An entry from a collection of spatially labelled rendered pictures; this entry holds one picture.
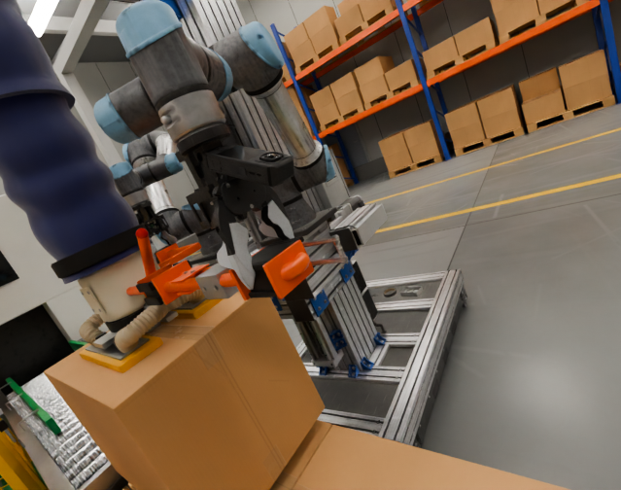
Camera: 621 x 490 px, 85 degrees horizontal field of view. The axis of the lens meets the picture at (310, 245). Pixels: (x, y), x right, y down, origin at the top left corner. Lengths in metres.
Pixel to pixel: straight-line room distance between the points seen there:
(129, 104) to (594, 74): 7.35
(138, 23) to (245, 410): 0.73
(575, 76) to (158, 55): 7.33
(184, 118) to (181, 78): 0.04
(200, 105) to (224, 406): 0.61
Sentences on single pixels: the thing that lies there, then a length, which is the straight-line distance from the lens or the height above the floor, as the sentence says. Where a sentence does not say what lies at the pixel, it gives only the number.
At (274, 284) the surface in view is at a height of 1.12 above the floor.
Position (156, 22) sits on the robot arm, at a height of 1.45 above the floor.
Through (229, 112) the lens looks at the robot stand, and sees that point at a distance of 1.48.
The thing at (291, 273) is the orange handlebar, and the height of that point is 1.13.
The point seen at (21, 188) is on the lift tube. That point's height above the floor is 1.43.
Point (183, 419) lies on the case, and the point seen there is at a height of 0.89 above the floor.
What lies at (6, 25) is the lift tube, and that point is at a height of 1.73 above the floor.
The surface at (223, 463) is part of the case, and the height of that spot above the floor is 0.75.
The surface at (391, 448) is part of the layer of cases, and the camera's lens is 0.97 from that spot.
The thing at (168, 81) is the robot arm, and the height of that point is 1.39.
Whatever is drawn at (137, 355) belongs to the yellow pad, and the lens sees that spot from 0.85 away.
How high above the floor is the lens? 1.25
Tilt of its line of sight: 14 degrees down
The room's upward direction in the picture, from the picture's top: 24 degrees counter-clockwise
